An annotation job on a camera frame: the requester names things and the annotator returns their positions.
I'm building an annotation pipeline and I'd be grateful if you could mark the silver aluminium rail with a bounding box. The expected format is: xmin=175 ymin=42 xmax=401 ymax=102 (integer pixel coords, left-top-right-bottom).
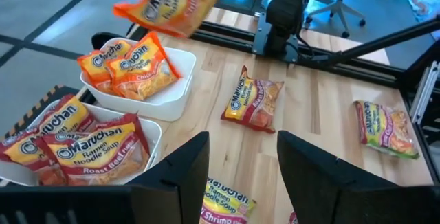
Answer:
xmin=408 ymin=60 xmax=440 ymax=125

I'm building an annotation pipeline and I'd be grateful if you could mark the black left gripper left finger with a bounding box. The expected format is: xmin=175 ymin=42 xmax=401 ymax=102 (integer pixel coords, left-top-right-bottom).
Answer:
xmin=0 ymin=131 xmax=210 ymax=224

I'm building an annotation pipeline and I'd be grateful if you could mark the white office chair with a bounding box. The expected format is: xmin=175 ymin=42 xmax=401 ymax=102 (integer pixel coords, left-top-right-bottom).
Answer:
xmin=304 ymin=0 xmax=367 ymax=39

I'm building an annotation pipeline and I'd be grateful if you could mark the lime chili shrimp noodle pack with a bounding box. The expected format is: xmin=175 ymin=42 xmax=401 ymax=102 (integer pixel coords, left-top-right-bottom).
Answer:
xmin=199 ymin=177 xmax=258 ymax=224
xmin=353 ymin=100 xmax=420 ymax=160

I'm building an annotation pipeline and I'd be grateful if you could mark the white plastic bin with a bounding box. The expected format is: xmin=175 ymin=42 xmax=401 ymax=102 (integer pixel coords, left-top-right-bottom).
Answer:
xmin=0 ymin=98 xmax=163 ymax=187
xmin=79 ymin=37 xmax=197 ymax=122

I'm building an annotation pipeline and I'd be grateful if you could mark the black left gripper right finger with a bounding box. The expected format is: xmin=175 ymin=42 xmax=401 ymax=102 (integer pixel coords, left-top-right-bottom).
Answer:
xmin=276 ymin=129 xmax=440 ymax=224

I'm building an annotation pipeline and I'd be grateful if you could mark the black hazard-striped floor mat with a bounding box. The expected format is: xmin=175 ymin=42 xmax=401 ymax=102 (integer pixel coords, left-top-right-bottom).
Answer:
xmin=0 ymin=85 xmax=80 ymax=139

